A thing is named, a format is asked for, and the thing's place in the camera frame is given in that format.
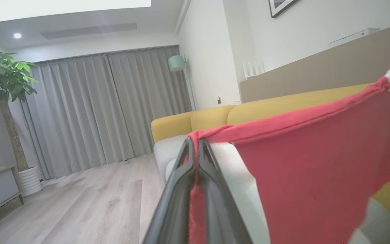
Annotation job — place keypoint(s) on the beige wood partition panel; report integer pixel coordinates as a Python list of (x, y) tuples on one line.
[(317, 71)]

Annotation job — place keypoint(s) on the white router with antennas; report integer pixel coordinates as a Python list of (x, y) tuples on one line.
[(253, 73)]

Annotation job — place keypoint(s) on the wall socket with plug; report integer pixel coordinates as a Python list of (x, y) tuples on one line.
[(219, 99)]

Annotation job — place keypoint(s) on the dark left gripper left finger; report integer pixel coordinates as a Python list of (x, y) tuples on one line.
[(174, 210)]

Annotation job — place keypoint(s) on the white ribbed plant pot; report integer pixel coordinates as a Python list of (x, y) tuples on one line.
[(30, 181)]

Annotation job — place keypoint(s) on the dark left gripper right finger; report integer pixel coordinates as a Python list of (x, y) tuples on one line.
[(218, 210)]

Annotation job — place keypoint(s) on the narrow yellow sofa backrest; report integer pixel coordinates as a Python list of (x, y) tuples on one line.
[(212, 117), (171, 127)]

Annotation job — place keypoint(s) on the small grey sofa seat cushion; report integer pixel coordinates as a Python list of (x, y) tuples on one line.
[(168, 149)]

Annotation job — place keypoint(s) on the green leafy indoor tree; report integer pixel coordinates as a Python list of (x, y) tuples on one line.
[(2, 74)]

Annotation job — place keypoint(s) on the grey pleated curtain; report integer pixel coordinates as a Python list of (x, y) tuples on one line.
[(69, 118), (147, 101)]

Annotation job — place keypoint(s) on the long ceiling air vent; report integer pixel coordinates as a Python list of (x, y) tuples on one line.
[(86, 31)]

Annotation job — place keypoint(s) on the long white bar device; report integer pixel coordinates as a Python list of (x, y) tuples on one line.
[(354, 36)]

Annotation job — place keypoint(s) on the floor lamp with teal shade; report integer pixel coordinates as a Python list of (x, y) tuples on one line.
[(176, 63)]

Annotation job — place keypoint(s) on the bright ceiling light panel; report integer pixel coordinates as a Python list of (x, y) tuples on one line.
[(63, 8)]

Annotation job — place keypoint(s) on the round ceiling spot light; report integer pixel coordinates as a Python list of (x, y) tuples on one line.
[(17, 35)]

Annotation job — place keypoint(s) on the black framed wall picture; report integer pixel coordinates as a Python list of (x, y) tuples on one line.
[(276, 8)]

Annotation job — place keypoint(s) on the large grey sofa seat cushion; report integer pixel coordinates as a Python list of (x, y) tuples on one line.
[(377, 227)]

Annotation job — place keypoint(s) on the red shorts with white stripes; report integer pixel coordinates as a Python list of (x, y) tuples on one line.
[(317, 169)]

